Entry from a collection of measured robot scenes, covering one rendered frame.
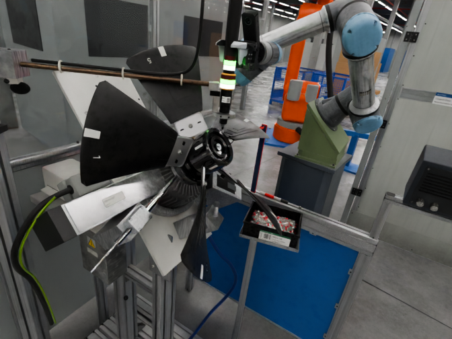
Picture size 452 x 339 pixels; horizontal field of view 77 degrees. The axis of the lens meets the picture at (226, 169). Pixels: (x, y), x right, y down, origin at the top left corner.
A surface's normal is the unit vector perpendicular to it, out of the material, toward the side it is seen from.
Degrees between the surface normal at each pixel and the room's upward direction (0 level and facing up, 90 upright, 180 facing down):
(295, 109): 90
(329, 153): 90
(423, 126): 90
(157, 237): 50
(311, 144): 90
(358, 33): 113
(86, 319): 0
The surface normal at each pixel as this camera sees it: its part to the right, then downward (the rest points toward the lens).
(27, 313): 0.06, 0.43
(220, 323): 0.11, -0.90
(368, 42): -0.07, 0.72
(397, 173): -0.51, 0.31
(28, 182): 0.85, 0.31
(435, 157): -0.03, -0.79
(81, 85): 0.72, -0.34
